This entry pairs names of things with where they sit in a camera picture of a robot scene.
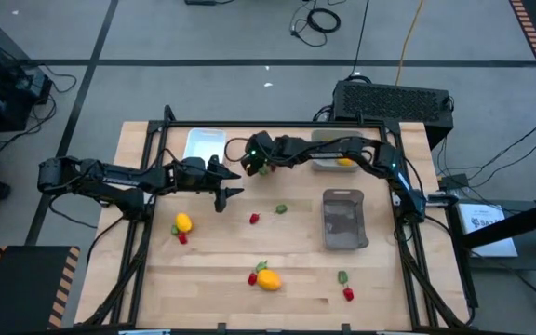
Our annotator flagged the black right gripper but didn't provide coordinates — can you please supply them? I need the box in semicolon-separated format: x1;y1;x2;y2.
240;130;276;178

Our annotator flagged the transparent grey plastic basket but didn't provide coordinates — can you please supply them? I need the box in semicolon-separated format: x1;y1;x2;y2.
322;188;370;251

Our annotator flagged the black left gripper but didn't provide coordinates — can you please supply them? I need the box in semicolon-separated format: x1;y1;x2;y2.
181;154;246;214

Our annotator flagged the coiled black cable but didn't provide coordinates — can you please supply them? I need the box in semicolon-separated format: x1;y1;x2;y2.
288;0;342;48

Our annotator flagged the beige plastic basket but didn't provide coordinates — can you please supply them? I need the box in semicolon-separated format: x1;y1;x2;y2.
310;128;365;173

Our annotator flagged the long black cable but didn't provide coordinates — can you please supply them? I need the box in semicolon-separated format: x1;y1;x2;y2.
349;0;371;80

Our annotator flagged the black power brick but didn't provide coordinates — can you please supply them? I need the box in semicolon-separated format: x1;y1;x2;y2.
437;174;470;191

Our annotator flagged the black computer case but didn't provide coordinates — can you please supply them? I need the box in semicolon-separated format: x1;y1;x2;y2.
331;79;455;151

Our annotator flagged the white plastic basket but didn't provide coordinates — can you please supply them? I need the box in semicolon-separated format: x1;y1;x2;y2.
182;127;228;164

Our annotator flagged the yellow cable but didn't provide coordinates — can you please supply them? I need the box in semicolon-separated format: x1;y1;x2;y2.
395;0;425;87

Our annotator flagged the white printed sheet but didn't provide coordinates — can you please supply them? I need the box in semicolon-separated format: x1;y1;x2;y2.
457;203;519;259

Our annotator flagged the black metal table frame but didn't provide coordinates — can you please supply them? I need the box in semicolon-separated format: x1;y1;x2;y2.
79;104;472;332

